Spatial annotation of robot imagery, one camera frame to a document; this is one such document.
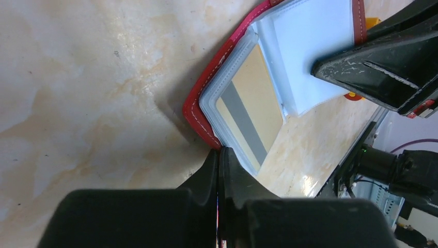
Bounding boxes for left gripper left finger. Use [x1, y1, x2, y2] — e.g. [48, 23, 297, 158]
[38, 150, 219, 247]

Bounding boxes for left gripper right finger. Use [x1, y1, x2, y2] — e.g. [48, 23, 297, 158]
[218, 147, 397, 247]

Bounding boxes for yellow toy brick car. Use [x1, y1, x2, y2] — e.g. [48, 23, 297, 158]
[343, 17, 382, 102]

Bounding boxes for red card holder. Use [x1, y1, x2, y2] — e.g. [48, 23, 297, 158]
[182, 0, 368, 177]

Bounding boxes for gold credit card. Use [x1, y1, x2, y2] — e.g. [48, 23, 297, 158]
[215, 44, 284, 174]

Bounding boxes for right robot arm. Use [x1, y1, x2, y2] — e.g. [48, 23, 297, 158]
[311, 1, 437, 204]

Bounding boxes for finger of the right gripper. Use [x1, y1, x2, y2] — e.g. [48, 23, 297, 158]
[311, 1, 437, 117]

